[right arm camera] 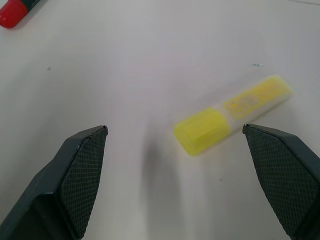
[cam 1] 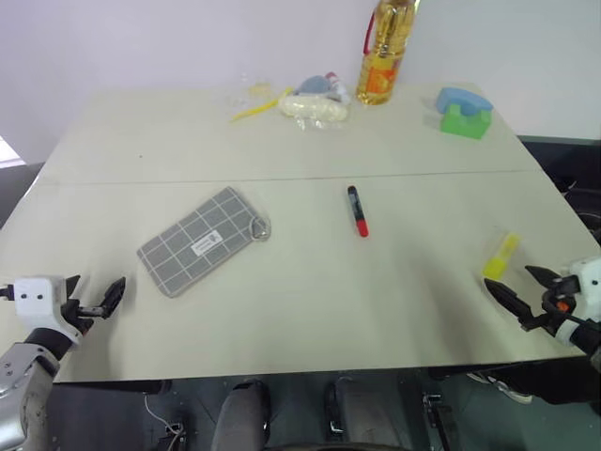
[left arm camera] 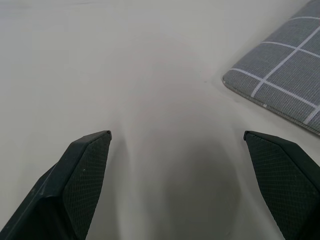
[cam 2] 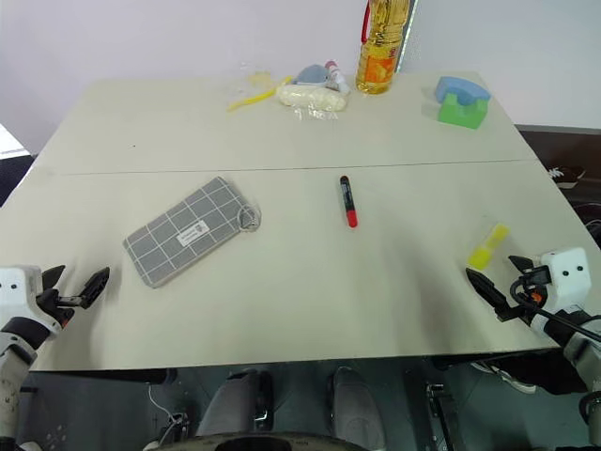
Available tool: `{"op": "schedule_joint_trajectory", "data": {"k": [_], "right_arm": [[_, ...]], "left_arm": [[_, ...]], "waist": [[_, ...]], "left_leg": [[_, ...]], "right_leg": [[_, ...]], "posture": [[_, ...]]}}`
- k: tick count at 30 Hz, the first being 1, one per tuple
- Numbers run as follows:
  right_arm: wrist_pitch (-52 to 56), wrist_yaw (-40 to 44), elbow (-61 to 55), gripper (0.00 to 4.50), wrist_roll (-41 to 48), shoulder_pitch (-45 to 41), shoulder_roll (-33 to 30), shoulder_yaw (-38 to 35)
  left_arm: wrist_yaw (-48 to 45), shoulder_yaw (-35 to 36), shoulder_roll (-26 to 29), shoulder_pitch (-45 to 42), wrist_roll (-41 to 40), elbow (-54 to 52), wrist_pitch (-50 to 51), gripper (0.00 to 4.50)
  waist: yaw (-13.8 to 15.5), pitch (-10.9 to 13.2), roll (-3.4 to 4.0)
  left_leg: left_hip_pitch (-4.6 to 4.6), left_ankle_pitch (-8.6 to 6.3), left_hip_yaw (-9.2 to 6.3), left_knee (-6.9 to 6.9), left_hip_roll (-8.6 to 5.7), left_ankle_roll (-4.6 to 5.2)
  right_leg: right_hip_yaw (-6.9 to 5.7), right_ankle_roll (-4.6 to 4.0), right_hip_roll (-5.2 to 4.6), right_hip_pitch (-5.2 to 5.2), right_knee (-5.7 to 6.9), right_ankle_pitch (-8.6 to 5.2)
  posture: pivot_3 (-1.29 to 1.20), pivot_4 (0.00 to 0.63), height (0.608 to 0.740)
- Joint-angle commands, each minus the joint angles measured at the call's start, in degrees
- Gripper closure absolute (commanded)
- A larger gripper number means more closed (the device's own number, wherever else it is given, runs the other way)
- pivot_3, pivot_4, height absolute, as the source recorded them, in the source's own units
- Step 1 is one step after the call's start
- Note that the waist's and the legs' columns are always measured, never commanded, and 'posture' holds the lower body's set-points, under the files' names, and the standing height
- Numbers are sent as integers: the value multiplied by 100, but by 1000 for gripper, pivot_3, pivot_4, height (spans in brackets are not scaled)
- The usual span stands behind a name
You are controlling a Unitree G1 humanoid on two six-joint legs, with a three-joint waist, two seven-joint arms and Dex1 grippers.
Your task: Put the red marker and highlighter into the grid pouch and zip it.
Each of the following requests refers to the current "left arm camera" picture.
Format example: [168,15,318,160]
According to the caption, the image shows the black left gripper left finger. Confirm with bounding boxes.
[0,130,113,240]

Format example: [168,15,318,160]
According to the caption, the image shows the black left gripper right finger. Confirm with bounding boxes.
[243,130,320,240]

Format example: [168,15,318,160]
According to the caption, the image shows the grey checked cloth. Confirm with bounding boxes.
[222,0,320,137]

